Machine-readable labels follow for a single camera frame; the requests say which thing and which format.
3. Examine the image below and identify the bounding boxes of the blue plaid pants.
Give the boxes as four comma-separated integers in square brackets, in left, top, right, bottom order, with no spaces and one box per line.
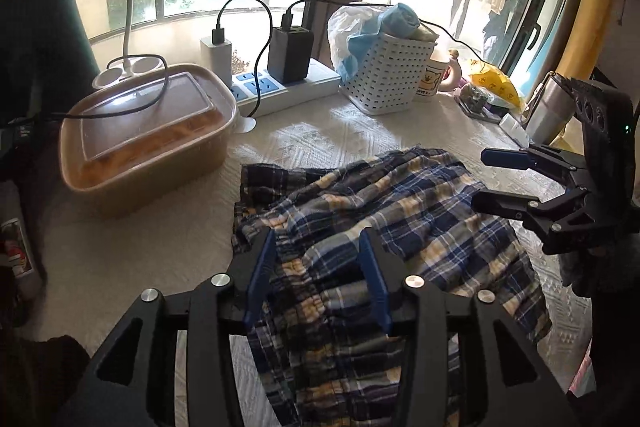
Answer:
[232,146,552,427]

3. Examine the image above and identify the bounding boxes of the blue plastic bag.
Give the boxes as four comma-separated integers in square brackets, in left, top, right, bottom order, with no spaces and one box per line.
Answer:
[326,3,420,81]

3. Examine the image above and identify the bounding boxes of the white power strip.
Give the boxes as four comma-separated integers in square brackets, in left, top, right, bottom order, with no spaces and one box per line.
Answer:
[231,58,341,118]

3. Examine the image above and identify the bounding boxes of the white lotion tube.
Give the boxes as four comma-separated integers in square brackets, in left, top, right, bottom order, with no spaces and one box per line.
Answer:
[499,114,530,148]

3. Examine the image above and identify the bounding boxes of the white bear mug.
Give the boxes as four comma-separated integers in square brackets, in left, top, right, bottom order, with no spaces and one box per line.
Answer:
[413,50,462,102]

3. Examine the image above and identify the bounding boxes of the black charger brick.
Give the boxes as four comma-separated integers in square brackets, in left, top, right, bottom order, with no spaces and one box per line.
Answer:
[267,26,314,84]

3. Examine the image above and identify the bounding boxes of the brown lidded food container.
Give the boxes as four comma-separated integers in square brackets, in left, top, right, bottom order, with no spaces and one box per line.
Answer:
[58,64,239,216]

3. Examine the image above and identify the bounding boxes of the white perforated plastic basket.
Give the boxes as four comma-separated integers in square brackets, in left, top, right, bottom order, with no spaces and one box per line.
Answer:
[338,28,438,116]

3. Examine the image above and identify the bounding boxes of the steel travel tumbler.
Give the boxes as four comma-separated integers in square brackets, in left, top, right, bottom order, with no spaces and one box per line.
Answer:
[524,72,575,145]

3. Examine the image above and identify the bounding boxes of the white charger adapter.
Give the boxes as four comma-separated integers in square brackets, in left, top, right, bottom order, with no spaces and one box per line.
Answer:
[201,37,233,89]

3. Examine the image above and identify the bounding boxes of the yellow snack bag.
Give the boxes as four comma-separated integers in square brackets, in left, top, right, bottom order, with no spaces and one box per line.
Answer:
[470,60,523,112]

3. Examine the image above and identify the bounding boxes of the small green figurine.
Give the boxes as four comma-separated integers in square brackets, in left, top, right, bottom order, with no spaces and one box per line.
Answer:
[459,83,488,114]

